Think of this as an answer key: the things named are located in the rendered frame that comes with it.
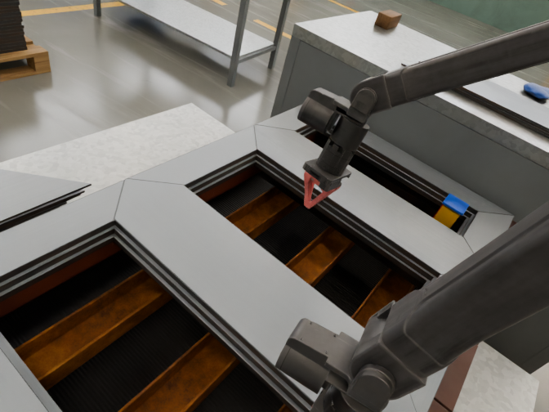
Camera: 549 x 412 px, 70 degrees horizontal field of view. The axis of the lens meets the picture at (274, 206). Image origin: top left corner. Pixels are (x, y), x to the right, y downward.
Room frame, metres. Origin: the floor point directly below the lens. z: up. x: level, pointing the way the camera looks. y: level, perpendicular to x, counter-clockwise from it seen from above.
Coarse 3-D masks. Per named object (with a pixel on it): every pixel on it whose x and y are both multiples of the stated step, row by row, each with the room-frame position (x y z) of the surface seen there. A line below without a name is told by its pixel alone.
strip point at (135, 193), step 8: (128, 184) 0.61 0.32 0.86; (136, 184) 0.62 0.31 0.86; (144, 184) 0.63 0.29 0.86; (152, 184) 0.64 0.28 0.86; (160, 184) 0.65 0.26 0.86; (168, 184) 0.65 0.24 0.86; (176, 184) 0.66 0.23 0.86; (128, 192) 0.59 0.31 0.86; (136, 192) 0.60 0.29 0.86; (144, 192) 0.60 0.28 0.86; (152, 192) 0.61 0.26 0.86; (160, 192) 0.62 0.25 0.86; (168, 192) 0.63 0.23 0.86; (120, 200) 0.56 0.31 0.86; (128, 200) 0.57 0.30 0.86; (136, 200) 0.57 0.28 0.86; (144, 200) 0.58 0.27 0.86; (152, 200) 0.59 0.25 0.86; (120, 208) 0.54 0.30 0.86; (128, 208) 0.54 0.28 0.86; (120, 216) 0.52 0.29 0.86
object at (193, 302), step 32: (256, 160) 0.89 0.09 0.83; (384, 160) 1.09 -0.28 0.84; (320, 192) 0.80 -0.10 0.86; (352, 224) 0.75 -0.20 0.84; (64, 256) 0.40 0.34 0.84; (384, 256) 0.69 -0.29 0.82; (0, 288) 0.31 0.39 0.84; (224, 320) 0.37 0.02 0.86; (256, 352) 0.33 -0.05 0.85; (32, 384) 0.19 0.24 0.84; (288, 384) 0.30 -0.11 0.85
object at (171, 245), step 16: (208, 208) 0.62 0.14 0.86; (176, 224) 0.55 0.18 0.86; (192, 224) 0.56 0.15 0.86; (208, 224) 0.57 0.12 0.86; (224, 224) 0.59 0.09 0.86; (160, 240) 0.49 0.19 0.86; (176, 240) 0.50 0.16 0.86; (192, 240) 0.52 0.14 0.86; (208, 240) 0.53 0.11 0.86; (160, 256) 0.46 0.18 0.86; (176, 256) 0.47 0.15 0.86
